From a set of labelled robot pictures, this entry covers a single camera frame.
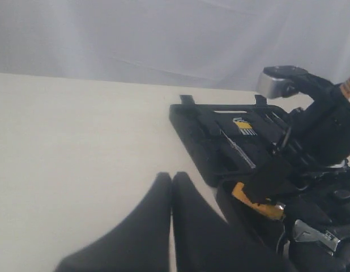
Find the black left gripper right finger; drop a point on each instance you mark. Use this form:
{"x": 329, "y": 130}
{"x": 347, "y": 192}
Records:
{"x": 205, "y": 242}

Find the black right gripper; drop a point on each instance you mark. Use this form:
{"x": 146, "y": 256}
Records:
{"x": 316, "y": 138}

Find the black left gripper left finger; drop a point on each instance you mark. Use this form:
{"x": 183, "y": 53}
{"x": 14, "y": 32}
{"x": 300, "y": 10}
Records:
{"x": 139, "y": 243}

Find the yellow measuring tape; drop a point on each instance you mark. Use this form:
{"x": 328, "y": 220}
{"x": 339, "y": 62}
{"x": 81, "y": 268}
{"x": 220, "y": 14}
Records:
{"x": 265, "y": 207}

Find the black plastic tool case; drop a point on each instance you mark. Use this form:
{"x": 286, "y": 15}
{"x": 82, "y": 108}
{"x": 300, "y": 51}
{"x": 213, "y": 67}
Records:
{"x": 320, "y": 198}

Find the grey voltage tester screwdriver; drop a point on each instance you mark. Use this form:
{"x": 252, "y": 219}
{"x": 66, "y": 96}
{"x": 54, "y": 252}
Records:
{"x": 239, "y": 150}

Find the yellow hex key set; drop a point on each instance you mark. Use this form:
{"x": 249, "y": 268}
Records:
{"x": 244, "y": 127}

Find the adjustable wrench black handle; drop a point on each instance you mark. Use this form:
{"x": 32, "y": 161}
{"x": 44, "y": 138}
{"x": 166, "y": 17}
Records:
{"x": 303, "y": 233}

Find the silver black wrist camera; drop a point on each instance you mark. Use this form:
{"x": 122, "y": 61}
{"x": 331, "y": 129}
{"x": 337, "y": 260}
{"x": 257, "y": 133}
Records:
{"x": 287, "y": 80}

